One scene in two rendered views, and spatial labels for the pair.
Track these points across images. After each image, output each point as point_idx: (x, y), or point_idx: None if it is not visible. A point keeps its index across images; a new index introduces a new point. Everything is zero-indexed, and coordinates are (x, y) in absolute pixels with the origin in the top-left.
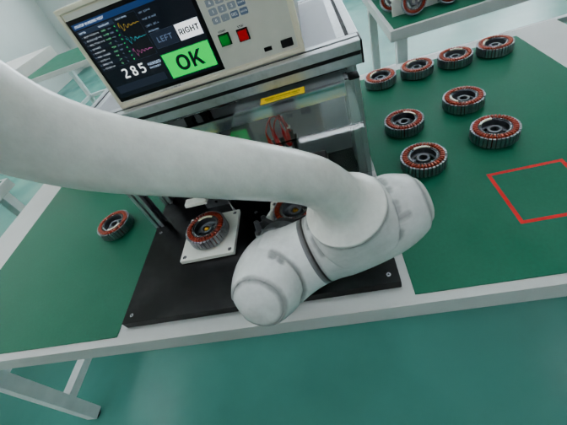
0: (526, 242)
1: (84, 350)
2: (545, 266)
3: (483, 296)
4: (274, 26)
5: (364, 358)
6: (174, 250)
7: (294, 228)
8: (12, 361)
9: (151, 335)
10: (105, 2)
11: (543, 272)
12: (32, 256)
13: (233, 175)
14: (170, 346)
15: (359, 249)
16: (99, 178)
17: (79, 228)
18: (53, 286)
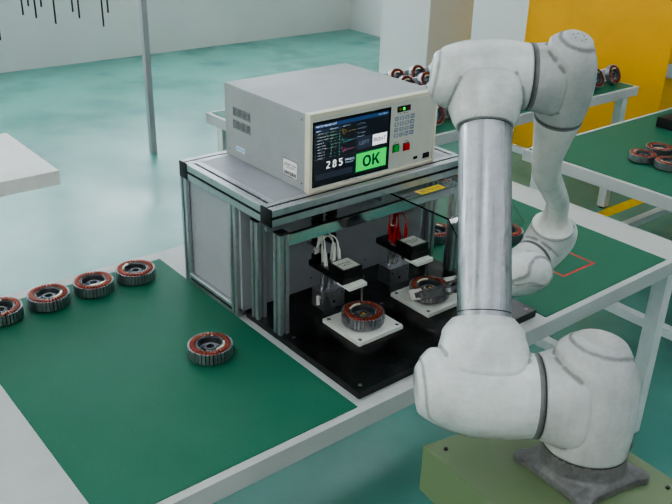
0: (573, 283)
1: (334, 426)
2: (590, 290)
3: (576, 309)
4: (422, 143)
5: None
6: (333, 342)
7: (527, 243)
8: (246, 470)
9: (390, 393)
10: (343, 114)
11: (592, 293)
12: (90, 412)
13: (565, 188)
14: (401, 407)
15: (568, 239)
16: (559, 179)
17: (133, 371)
18: (196, 414)
